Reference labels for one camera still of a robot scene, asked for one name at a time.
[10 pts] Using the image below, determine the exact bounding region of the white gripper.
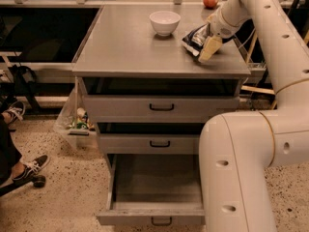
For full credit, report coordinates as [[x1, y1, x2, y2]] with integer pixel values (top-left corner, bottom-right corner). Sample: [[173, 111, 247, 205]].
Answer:
[[198, 8, 239, 63]]

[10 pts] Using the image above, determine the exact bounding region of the blue chip bag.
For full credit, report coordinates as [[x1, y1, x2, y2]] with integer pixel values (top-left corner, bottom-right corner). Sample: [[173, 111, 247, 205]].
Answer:
[[182, 23, 211, 57]]

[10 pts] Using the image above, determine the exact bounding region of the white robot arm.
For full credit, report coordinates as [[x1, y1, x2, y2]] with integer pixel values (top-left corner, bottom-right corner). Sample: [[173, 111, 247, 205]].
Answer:
[[199, 0, 309, 232]]

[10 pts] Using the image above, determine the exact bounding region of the grey drawer cabinet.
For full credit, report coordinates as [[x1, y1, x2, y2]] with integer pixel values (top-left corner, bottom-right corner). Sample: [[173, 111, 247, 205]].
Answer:
[[71, 4, 251, 172]]

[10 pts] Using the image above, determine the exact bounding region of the grey top drawer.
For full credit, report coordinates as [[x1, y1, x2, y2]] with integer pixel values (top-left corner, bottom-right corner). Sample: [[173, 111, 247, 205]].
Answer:
[[78, 77, 239, 123]]

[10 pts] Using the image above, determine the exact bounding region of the grey drawer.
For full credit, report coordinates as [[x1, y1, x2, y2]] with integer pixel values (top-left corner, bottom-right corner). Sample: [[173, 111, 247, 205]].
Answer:
[[78, 77, 239, 123], [98, 122, 204, 155], [98, 154, 205, 226]]

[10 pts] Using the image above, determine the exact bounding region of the grey middle drawer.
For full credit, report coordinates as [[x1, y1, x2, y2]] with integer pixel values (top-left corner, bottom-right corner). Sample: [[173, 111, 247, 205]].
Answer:
[[98, 122, 204, 155]]

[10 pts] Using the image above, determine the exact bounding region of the grey bottom drawer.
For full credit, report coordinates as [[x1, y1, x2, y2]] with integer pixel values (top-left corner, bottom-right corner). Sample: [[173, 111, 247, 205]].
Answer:
[[98, 154, 205, 226]]

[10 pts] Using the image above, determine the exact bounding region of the white ceramic bowl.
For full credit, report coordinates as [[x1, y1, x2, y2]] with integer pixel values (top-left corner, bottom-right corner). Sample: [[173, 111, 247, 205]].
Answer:
[[149, 11, 181, 36]]

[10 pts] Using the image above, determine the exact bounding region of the clear plastic storage bin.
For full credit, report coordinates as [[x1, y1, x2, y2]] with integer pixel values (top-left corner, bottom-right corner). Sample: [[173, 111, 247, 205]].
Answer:
[[53, 88, 98, 148]]

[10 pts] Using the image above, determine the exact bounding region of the black sneaker upper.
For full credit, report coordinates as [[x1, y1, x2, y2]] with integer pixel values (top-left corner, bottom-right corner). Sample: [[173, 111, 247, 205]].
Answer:
[[3, 101, 25, 125]]

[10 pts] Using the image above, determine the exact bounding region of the black sneaker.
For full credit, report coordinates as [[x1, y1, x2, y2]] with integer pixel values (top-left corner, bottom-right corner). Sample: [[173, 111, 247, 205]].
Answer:
[[13, 155, 50, 184], [3, 101, 25, 125]]

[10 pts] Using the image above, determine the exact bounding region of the black sneaker lower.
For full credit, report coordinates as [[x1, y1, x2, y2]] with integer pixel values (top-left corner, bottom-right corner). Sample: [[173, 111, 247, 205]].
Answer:
[[13, 155, 50, 184]]

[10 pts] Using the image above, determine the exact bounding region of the black chair caster wheel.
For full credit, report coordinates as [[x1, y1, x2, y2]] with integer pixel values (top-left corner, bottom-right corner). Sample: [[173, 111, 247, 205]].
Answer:
[[33, 175, 46, 188]]

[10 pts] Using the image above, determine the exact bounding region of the black trouser leg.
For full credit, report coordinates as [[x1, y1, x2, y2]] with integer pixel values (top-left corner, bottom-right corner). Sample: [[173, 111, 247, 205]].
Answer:
[[0, 115, 24, 185]]

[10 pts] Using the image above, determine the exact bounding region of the wooden easel frame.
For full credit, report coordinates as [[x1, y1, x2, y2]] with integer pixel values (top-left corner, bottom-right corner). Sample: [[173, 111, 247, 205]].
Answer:
[[239, 30, 277, 110]]

